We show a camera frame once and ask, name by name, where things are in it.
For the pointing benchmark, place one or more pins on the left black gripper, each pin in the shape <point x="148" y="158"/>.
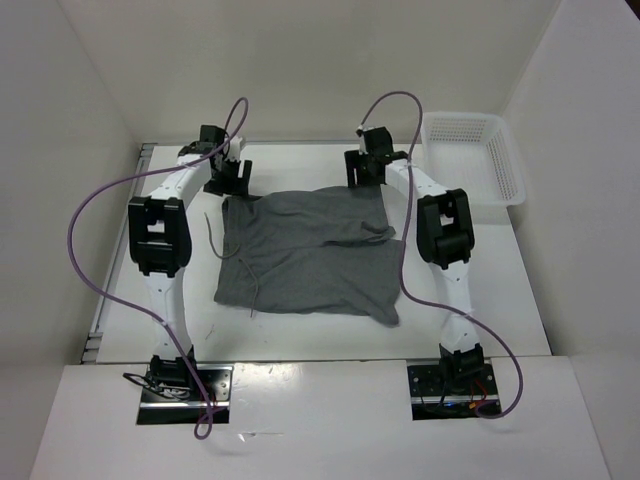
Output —
<point x="237" y="186"/>

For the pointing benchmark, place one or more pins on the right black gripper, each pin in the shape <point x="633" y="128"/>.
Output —
<point x="353" y="159"/>

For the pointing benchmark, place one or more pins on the grey shorts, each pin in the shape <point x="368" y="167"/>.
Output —
<point x="329" y="251"/>

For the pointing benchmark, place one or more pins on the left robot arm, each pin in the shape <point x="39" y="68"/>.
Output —
<point x="160" y="245"/>

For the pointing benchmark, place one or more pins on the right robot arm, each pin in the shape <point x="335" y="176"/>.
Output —
<point x="444" y="240"/>

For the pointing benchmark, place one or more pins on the white plastic basket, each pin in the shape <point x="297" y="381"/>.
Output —
<point x="475" y="152"/>

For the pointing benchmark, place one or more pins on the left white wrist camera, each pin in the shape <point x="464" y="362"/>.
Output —
<point x="232" y="151"/>

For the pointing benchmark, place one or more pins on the aluminium table edge rail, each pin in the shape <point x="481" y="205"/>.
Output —
<point x="95" y="334"/>

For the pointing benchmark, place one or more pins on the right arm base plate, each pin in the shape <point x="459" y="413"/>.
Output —
<point x="431" y="399"/>

